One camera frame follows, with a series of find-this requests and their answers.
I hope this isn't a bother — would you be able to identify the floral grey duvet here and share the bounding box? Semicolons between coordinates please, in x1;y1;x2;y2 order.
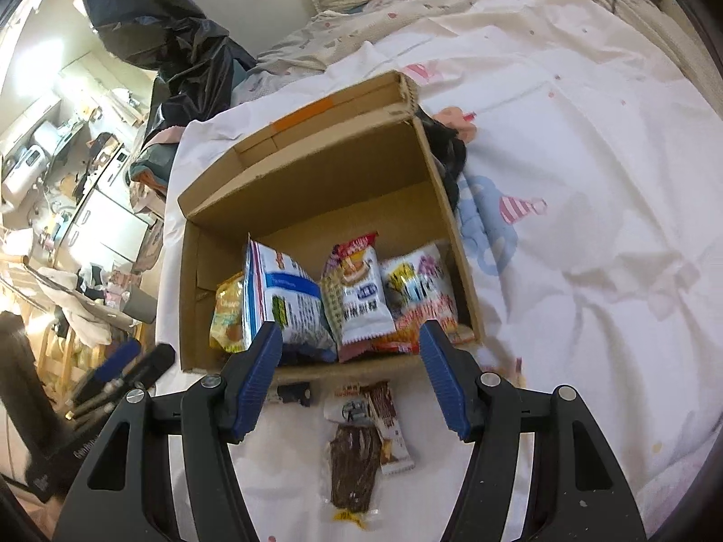
232;0;477;105

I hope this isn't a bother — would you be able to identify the grey trash bin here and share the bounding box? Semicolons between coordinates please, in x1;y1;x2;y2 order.
121;286;157;324

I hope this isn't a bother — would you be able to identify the brown cardboard box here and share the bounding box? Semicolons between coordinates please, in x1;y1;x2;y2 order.
178;71;484;372

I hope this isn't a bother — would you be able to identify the white kitchen cabinet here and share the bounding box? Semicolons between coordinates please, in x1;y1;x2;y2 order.
61;188;148;271

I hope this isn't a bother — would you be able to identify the yellow biscuit snack bag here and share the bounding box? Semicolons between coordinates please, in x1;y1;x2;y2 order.
210;271;244;354

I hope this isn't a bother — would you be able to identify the white black wrapper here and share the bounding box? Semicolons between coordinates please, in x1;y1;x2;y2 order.
266;382;313;407

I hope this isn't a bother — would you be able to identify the dark grey cloth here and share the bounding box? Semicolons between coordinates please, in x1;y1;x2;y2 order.
418;110;467;210

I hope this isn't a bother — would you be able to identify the orange sausage snack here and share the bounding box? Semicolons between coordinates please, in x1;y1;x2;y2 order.
512;357;527;389

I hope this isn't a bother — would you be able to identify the Easy Life chicken snack bag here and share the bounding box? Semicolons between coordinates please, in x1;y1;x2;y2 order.
371;240;474;355

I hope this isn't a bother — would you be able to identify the white red milk tea sachet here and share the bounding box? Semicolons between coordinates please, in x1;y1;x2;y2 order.
320;231;396;362

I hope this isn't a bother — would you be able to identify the brown chocolate bar wrapper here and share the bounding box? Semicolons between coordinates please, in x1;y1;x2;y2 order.
324;380;415;476

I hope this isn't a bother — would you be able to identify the dark brown jerky packet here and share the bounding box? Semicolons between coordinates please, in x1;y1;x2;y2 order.
320;425;381;531

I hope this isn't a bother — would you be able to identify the white printed bed sheet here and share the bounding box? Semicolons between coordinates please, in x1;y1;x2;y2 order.
157;0;722;532

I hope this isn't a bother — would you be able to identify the black plastic garbage bag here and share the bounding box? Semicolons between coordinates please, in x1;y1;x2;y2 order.
82;0;256;138

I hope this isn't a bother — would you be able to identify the blue white snack bag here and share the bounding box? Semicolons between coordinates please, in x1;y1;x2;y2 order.
241;238;337;366

